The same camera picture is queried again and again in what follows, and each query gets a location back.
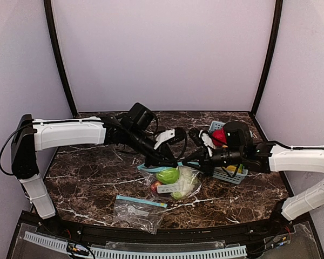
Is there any white cauliflower toy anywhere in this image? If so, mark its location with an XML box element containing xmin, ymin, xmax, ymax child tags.
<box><xmin>171</xmin><ymin>166</ymin><xmax>200</xmax><ymax>200</ymax></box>

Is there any green apple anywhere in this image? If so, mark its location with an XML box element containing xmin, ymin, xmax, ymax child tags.
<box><xmin>156</xmin><ymin>168</ymin><xmax>180</xmax><ymax>185</ymax></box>

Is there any clear zip bag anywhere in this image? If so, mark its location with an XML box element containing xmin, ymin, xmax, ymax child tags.
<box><xmin>137</xmin><ymin>163</ymin><xmax>201</xmax><ymax>200</ymax></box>
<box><xmin>113</xmin><ymin>195</ymin><xmax>167</xmax><ymax>235</ymax></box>

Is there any dark red pomegranate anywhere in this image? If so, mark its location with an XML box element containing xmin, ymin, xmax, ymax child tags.
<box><xmin>150</xmin><ymin>181</ymin><xmax>163</xmax><ymax>193</ymax></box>

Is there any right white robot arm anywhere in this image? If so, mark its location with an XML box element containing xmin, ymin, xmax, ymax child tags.
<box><xmin>182</xmin><ymin>121</ymin><xmax>324</xmax><ymax>223</ymax></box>

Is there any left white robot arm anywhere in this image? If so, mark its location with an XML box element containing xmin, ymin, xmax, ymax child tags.
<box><xmin>0</xmin><ymin>103</ymin><xmax>177</xmax><ymax>220</ymax></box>

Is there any light blue plastic basket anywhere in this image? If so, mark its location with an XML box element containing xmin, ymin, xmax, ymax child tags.
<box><xmin>209</xmin><ymin>121</ymin><xmax>248</xmax><ymax>185</ymax></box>

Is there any yellow lemon toy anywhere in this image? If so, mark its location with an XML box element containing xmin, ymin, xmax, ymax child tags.
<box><xmin>225</xmin><ymin>165</ymin><xmax>243</xmax><ymax>173</ymax></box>

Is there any red round fruit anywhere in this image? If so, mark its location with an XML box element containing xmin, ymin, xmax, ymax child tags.
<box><xmin>211</xmin><ymin>128</ymin><xmax>227</xmax><ymax>147</ymax></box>

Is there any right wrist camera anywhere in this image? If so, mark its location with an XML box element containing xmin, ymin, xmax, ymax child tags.
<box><xmin>188</xmin><ymin>128</ymin><xmax>216</xmax><ymax>157</ymax></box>

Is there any white slotted cable duct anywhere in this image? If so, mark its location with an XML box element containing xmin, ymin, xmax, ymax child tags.
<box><xmin>24</xmin><ymin>231</ymin><xmax>247</xmax><ymax>258</ymax></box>

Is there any right black frame post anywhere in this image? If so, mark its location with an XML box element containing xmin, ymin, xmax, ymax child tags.
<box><xmin>250</xmin><ymin>0</ymin><xmax>284</xmax><ymax>117</ymax></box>

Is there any black frame post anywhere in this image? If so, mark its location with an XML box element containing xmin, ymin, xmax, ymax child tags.
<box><xmin>250</xmin><ymin>0</ymin><xmax>284</xmax><ymax>117</ymax></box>
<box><xmin>43</xmin><ymin>0</ymin><xmax>78</xmax><ymax>117</ymax></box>

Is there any left black frame post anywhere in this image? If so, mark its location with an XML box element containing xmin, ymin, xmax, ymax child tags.
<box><xmin>43</xmin><ymin>0</ymin><xmax>78</xmax><ymax>117</ymax></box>

